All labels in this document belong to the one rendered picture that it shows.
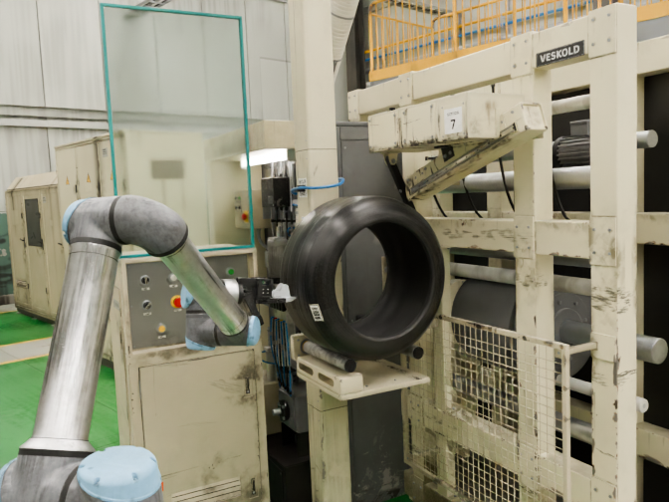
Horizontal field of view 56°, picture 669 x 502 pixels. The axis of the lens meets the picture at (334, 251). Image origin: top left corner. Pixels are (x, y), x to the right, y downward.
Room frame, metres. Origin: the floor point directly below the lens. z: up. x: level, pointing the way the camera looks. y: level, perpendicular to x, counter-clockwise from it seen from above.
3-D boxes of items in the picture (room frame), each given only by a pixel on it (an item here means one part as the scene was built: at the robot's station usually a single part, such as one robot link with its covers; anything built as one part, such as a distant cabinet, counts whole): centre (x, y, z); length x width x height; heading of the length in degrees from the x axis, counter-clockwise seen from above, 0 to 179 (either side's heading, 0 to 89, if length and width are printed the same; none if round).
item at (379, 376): (2.28, -0.08, 0.80); 0.37 x 0.36 x 0.02; 118
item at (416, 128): (2.31, -0.40, 1.71); 0.61 x 0.25 x 0.15; 28
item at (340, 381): (2.22, 0.04, 0.84); 0.36 x 0.09 x 0.06; 28
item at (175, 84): (2.51, 0.58, 1.75); 0.55 x 0.02 x 0.95; 118
